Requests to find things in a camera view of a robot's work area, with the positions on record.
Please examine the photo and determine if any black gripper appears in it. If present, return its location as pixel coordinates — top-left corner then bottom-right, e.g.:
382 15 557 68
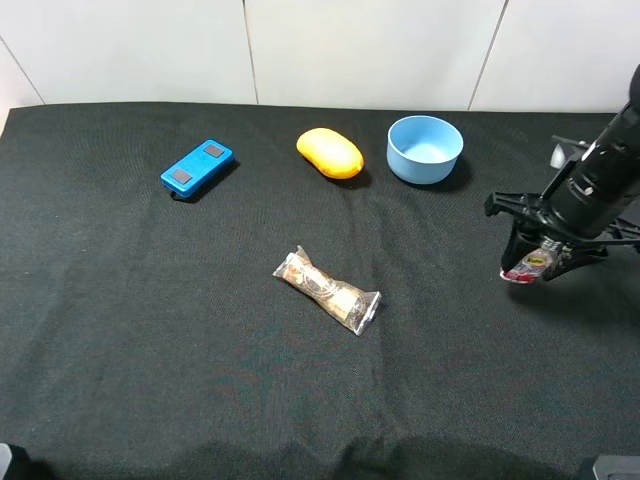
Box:
484 135 639 281

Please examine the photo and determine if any small clear bottle white cap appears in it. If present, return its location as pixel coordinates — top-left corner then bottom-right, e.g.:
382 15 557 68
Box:
500 239 561 284

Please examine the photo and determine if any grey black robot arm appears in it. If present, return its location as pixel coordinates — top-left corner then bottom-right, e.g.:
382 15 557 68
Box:
484 76 639 284

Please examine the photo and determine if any grey object bottom left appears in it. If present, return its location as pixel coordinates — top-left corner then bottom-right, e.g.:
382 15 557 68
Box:
0 443 13 480

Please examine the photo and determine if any light blue bowl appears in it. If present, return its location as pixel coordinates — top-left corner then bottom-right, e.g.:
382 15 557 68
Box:
386 115 464 185

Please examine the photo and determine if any clear wrapped snack bar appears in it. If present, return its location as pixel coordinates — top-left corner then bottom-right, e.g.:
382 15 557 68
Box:
272 245 381 336

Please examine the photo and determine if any yellow mango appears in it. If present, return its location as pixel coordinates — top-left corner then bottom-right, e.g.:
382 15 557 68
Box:
296 128 364 180

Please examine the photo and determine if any black table cloth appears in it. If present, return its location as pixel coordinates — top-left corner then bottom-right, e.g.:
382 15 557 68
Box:
1 103 639 479

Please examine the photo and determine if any blue rectangular box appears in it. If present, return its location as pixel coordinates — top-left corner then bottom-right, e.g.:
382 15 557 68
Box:
160 139 235 201

